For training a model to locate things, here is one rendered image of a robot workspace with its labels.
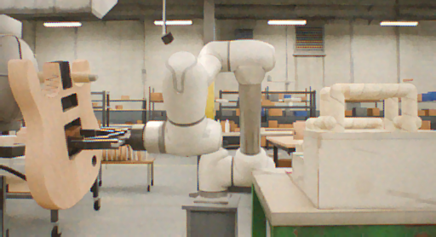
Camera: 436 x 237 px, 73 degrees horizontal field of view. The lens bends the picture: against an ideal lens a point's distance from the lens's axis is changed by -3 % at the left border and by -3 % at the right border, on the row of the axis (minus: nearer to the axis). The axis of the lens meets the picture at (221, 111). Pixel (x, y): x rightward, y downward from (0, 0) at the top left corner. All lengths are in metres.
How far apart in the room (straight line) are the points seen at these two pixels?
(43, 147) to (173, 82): 0.34
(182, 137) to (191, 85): 0.15
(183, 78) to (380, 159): 0.48
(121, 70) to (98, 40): 1.54
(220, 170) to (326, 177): 0.90
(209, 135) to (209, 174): 0.77
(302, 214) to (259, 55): 0.73
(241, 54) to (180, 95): 0.58
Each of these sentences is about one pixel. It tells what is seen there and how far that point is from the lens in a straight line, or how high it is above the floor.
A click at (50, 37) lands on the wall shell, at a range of 14.15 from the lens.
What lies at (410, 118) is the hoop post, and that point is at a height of 1.13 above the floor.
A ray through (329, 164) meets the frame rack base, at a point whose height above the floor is 1.03.
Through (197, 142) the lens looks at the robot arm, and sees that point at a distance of 0.80.
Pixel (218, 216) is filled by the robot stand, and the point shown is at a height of 0.65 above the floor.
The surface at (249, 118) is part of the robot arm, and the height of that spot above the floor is 1.13.
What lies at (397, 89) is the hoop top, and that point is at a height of 1.20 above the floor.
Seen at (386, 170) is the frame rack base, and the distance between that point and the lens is 0.77.
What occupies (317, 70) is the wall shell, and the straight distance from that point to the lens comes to 12.55.
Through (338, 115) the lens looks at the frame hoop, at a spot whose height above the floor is 1.14.
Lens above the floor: 1.13
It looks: 1 degrees up
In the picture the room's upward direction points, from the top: straight up
